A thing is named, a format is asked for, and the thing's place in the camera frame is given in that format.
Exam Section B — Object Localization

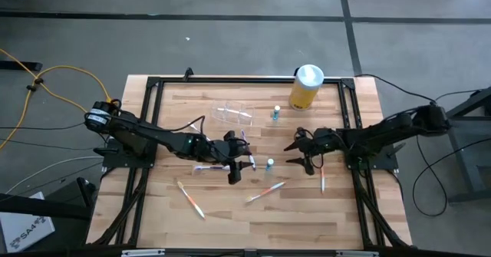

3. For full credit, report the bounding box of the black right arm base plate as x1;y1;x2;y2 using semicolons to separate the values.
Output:
342;139;407;172

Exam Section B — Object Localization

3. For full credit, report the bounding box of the yellow canister with white lid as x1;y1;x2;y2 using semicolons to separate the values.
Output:
288;64;325;111

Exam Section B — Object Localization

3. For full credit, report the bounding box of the silver edge bracket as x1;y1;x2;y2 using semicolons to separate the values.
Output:
336;250;381;257
120;249;166;257

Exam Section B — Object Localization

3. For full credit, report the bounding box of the black looped floor cable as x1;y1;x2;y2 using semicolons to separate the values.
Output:
412;133;491;218

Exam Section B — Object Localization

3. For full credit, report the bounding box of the yellow extension cable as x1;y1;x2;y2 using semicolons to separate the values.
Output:
0;48;118;151

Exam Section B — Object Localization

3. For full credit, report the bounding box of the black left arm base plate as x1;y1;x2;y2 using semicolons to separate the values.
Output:
93;137;159;170

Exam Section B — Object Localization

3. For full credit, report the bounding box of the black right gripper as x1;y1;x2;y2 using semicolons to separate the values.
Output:
283;127;341;176

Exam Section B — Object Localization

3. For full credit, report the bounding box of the clear plastic organizer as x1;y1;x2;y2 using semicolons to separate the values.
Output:
209;100;255;127

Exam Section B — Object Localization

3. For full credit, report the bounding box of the orange and white toothbrush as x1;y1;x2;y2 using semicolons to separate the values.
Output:
176;180;206;220
245;180;287;204

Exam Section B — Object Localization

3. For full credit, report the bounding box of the black aluminium table frame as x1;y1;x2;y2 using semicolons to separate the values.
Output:
87;74;414;252

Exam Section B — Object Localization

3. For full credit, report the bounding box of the black furniture base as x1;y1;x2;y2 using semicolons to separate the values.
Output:
0;176;97;222

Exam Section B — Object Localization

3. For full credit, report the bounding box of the black metal stand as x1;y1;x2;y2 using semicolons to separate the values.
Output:
423;86;491;205

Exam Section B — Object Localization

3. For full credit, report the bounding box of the white floor cable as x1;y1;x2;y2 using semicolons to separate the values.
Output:
4;155;105;195

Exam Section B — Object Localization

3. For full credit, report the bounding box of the black floor bar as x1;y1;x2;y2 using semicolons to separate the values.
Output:
0;60;44;73

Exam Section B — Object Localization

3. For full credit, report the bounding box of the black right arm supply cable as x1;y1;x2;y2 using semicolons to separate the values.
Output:
354;74;437;105

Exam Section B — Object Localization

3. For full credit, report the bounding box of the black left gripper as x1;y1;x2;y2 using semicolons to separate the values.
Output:
209;130;255;186

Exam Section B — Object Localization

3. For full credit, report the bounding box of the thin black floor cable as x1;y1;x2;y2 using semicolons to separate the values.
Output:
0;121;87;130
0;137;97;151

